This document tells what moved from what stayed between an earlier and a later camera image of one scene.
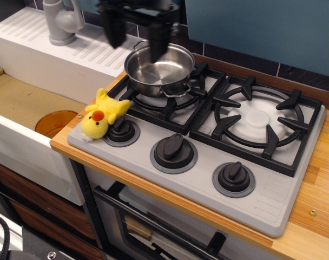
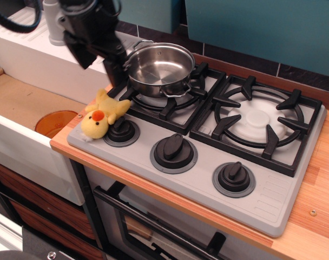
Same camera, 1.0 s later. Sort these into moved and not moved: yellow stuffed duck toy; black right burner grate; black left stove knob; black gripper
Moved: black gripper
Not moved: black right burner grate; black left stove knob; yellow stuffed duck toy
